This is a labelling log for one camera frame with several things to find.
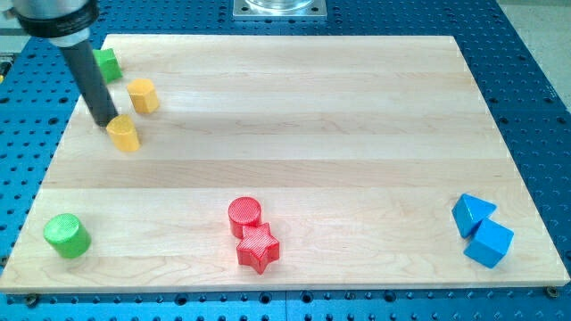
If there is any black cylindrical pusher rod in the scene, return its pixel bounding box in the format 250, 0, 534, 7
60, 40, 119, 128

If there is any yellow hexagon block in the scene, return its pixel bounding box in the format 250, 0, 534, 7
127, 78, 160, 114

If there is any green cube block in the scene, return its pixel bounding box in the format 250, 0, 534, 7
93, 48, 122, 83

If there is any yellow half-round block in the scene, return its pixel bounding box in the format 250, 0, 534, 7
105, 114, 140, 152

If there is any green cylinder block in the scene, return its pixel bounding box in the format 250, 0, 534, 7
43, 213, 91, 259

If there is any light wooden board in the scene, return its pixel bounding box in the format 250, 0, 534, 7
1, 34, 569, 293

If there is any red cylinder block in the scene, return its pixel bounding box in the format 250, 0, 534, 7
228, 196, 261, 239

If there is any red star block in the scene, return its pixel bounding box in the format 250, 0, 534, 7
236, 223, 280, 275

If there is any blue triangular prism block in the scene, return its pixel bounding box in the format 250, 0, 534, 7
451, 193, 497, 238

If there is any blue cube block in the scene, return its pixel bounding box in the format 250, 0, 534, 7
463, 218, 515, 268

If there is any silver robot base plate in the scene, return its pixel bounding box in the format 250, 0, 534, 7
232, 0, 327, 21

